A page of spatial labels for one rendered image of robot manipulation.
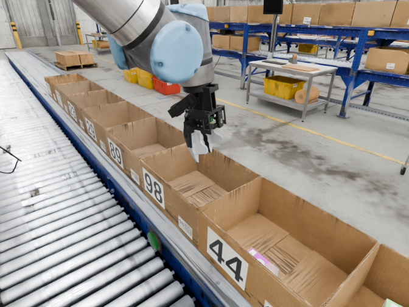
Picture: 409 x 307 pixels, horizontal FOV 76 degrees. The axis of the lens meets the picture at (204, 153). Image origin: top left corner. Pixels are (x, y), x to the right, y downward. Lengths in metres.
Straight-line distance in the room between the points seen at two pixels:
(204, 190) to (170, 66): 0.80
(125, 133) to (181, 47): 1.09
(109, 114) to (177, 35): 1.46
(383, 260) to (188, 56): 0.70
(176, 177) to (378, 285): 0.82
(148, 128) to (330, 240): 1.06
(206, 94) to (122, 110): 1.28
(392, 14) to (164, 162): 4.53
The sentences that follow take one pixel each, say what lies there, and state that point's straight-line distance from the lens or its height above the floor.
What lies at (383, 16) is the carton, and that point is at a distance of 5.21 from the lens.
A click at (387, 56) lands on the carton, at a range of 4.92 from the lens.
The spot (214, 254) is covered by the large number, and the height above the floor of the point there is 0.94.
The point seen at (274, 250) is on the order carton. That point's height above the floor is 0.88.
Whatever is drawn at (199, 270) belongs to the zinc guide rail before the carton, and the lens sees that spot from 0.85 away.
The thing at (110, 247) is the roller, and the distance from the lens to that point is 1.17.
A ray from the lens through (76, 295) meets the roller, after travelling 1.07.
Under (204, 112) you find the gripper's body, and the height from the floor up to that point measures 1.35.
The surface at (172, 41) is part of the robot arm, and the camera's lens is 0.41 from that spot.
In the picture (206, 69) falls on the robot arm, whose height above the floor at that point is 1.45.
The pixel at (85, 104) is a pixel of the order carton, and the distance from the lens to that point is 2.19.
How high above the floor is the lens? 1.56
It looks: 28 degrees down
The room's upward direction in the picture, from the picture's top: straight up
